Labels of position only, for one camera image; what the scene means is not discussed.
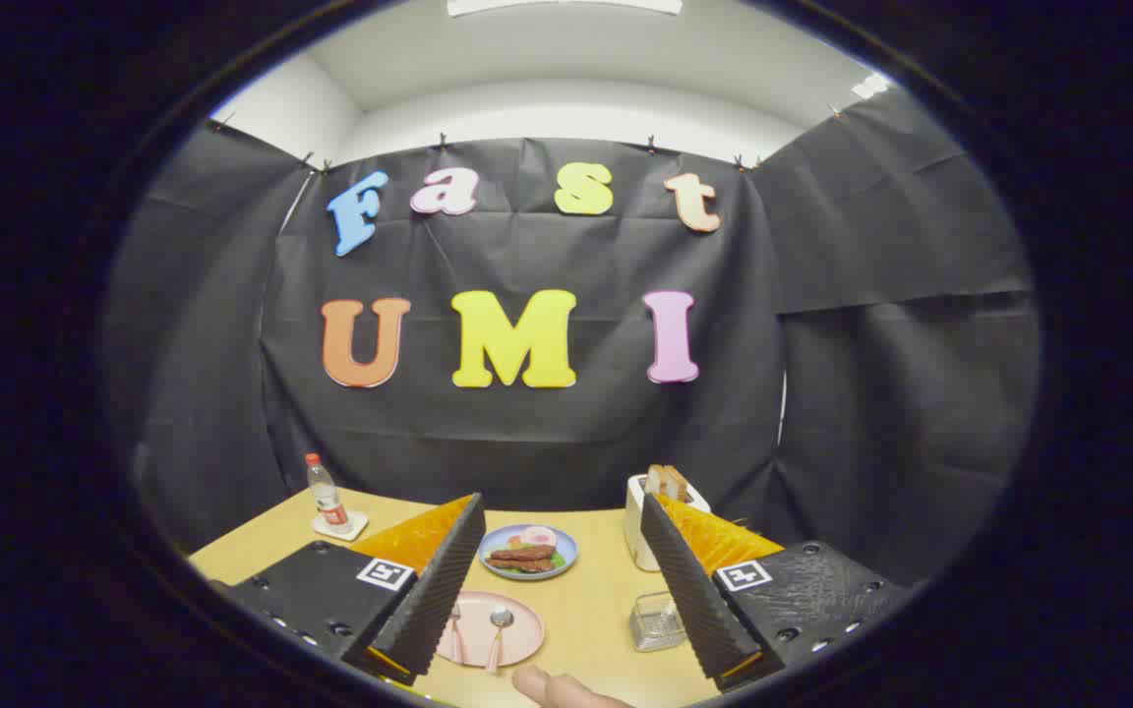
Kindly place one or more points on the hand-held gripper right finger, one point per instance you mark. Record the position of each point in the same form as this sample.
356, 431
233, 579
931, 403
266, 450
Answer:
689, 600

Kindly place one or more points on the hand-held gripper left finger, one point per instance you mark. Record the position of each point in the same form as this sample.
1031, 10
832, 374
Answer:
439, 600

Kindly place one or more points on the white toaster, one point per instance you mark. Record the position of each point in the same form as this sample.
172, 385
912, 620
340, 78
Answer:
637, 531

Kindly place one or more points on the brown grilled sausage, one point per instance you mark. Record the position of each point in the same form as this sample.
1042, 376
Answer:
522, 565
524, 553

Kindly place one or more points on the pink plate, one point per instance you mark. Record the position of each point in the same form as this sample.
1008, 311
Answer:
527, 639

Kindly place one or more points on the white square coaster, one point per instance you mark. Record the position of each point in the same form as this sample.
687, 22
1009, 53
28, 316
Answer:
357, 526

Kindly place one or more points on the toast slice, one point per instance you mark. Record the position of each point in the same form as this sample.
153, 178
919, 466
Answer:
677, 484
656, 480

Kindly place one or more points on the pink ham slice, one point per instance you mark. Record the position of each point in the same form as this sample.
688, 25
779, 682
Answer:
539, 537

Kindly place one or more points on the green lettuce leaf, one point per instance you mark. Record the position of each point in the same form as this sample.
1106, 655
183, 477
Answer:
559, 560

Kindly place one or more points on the blue plate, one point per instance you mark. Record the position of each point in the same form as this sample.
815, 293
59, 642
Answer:
569, 551

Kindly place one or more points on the clear plastic water bottle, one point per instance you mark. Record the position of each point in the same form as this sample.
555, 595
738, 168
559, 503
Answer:
326, 497

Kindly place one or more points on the black backdrop cloth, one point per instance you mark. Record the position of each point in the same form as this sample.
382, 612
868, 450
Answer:
547, 442

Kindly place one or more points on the small ceiling light panel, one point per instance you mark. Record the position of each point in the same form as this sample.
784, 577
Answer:
871, 86

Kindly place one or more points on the long ceiling light panel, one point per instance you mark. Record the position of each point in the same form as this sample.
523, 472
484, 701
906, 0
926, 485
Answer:
566, 6

